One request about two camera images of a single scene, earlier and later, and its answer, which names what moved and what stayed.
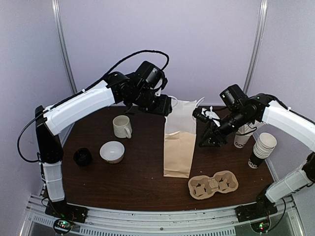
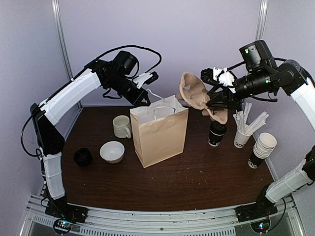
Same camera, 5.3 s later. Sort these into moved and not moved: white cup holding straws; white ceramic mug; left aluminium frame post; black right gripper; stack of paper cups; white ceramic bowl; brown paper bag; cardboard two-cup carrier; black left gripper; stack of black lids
Moved: brown paper bag; cardboard two-cup carrier; black left gripper; black right gripper
Not moved: stack of paper cups; white cup holding straws; stack of black lids; left aluminium frame post; white ceramic bowl; white ceramic mug
